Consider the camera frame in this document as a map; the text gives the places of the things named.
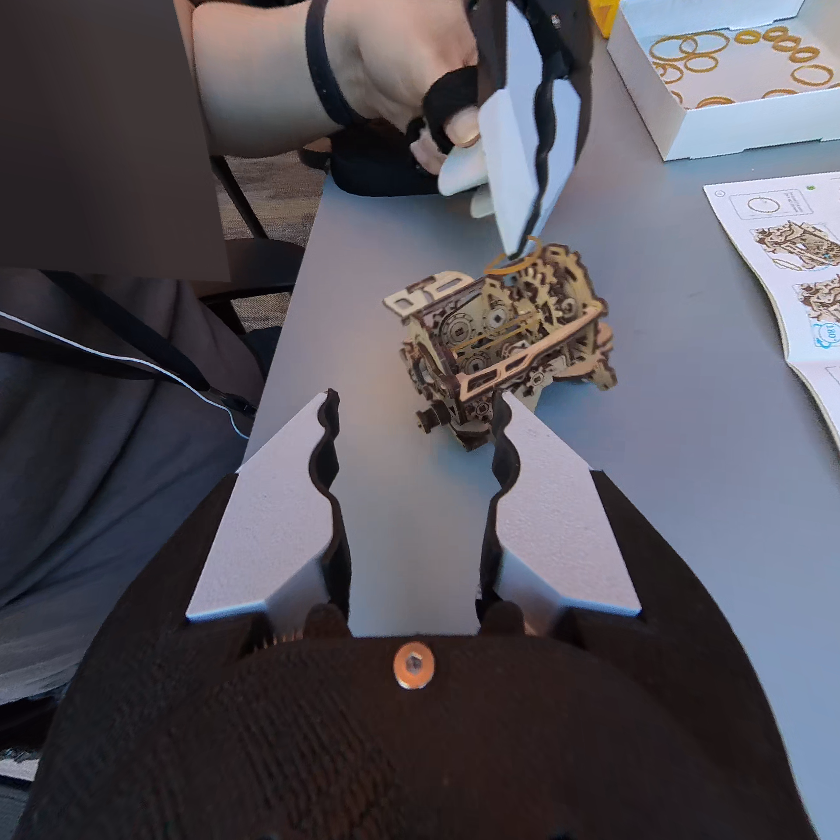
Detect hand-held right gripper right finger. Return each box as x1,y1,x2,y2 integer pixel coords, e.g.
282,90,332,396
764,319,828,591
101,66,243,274
476,390,643,637

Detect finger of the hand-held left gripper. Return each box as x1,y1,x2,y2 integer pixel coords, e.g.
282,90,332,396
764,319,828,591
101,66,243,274
525,39,595,250
478,0,560,258

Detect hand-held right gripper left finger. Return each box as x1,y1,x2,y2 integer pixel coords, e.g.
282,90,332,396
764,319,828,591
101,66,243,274
185,388,352,637

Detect yellow rubber band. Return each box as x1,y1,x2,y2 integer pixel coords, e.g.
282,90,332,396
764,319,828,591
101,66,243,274
484,235,544,277

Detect wooden mechanical model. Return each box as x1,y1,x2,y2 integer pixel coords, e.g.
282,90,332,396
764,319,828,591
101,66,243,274
382,243,619,452

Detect person's left forearm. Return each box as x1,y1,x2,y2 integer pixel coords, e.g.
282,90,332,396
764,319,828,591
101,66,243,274
190,0,342,158

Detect person's left hand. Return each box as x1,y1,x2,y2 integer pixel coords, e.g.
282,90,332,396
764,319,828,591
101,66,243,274
320,0,487,175

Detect white cardboard box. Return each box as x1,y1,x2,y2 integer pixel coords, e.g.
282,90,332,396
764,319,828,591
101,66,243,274
605,0,840,162

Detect person's clothing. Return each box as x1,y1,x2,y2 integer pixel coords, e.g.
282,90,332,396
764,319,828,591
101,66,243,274
0,269,266,710

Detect instruction booklet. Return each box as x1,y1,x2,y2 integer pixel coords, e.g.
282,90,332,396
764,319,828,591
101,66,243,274
702,172,840,454

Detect pile of yellow rubber bands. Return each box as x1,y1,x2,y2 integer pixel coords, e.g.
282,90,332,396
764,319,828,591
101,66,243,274
648,26,836,109

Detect black chair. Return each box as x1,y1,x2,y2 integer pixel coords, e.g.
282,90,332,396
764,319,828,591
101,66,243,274
210,154,306,316

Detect thin white cable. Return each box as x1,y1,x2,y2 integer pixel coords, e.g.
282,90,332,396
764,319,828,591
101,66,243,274
0,311,253,441

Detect black lanyard strap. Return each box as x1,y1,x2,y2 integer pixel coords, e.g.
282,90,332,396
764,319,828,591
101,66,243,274
0,269,260,417

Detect black wrist strap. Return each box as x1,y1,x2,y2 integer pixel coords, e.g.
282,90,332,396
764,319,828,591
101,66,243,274
305,0,349,129

